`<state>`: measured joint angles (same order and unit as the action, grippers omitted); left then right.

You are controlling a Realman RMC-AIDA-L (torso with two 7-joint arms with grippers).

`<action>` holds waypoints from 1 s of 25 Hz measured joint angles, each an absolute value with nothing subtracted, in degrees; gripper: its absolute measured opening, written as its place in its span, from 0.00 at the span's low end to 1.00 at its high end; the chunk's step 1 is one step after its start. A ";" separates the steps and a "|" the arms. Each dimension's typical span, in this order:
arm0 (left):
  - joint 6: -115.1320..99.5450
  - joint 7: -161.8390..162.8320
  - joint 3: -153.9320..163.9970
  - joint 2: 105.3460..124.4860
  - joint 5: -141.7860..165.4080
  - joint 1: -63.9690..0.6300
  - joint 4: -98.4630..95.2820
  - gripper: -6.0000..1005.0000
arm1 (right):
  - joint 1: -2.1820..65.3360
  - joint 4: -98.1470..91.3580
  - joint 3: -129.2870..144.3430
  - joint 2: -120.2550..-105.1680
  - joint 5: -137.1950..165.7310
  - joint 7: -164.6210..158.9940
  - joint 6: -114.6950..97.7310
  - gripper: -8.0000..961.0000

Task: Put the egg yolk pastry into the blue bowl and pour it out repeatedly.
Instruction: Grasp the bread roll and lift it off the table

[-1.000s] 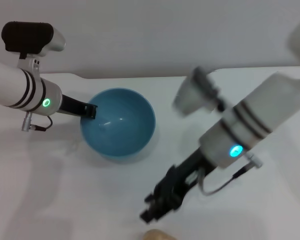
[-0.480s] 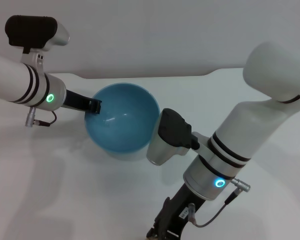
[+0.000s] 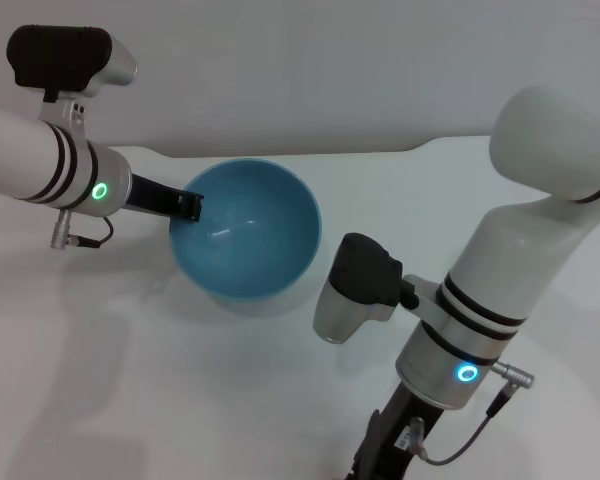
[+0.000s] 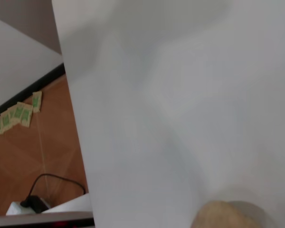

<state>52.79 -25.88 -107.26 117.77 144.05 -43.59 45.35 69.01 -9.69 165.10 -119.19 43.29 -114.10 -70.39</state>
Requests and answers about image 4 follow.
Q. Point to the beige egg yolk pastry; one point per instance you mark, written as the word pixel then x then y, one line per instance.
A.
pixel 218 216

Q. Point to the white panel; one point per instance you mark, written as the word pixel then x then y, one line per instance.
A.
pixel 73 204

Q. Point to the white power strip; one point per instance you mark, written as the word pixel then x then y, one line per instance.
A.
pixel 14 209

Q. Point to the black power adapter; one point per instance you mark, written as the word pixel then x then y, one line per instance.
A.
pixel 36 203

